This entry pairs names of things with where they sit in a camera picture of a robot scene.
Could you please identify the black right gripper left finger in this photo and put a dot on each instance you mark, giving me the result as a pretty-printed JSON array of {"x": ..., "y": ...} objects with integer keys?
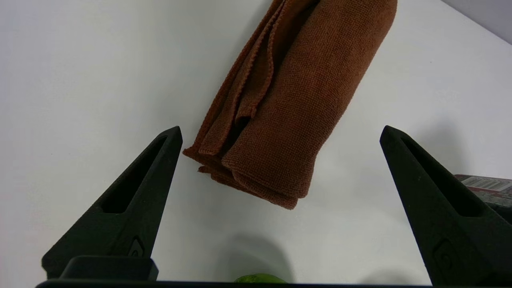
[{"x": 132, "y": 200}]

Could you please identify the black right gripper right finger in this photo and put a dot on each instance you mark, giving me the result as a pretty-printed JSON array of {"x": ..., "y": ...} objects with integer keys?
[{"x": 444, "y": 208}]

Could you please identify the brown towel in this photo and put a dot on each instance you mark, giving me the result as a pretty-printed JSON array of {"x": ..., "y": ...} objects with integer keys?
[{"x": 304, "y": 100}]

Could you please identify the small black drink carton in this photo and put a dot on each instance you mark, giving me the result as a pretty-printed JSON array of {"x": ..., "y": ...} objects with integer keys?
[{"x": 486, "y": 184}]

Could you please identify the green mango fruit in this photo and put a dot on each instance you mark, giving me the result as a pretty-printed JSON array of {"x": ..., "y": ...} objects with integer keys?
[{"x": 260, "y": 278}]

